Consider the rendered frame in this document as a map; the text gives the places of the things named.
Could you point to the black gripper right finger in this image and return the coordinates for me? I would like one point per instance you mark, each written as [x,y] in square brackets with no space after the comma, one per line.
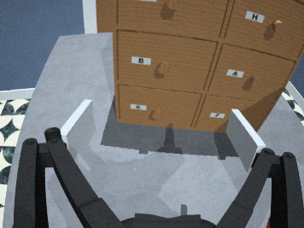
[287,210]

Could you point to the brown wooden chest of drawers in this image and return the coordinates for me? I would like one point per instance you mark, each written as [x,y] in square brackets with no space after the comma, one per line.
[205,91]

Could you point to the brown wooden drawer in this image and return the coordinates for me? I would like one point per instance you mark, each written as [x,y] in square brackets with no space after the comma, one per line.
[202,17]
[236,71]
[155,58]
[276,25]
[169,107]
[215,112]

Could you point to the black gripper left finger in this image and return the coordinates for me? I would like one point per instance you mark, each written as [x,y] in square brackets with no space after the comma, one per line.
[30,210]

